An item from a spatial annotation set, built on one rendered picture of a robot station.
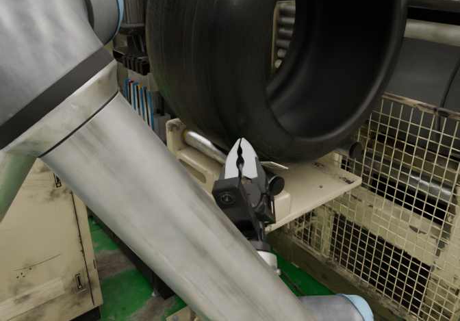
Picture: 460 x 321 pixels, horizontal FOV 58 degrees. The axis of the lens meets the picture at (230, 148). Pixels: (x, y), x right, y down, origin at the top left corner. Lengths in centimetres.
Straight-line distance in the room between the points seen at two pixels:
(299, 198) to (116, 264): 126
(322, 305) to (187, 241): 34
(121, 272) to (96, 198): 174
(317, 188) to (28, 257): 98
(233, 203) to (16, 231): 99
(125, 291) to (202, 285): 161
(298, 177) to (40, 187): 81
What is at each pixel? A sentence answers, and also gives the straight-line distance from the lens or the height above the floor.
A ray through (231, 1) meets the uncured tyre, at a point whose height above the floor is 129.
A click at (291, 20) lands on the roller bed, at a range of 142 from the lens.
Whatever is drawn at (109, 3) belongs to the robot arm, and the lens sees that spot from 47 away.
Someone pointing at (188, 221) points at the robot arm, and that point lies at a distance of 36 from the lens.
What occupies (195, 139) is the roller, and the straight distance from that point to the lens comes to 110.
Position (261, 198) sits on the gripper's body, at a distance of 72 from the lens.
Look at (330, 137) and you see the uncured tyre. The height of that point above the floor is 98.
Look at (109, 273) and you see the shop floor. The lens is 210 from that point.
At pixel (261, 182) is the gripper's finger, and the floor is 101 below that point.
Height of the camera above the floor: 138
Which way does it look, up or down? 26 degrees down
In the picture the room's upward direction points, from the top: straight up
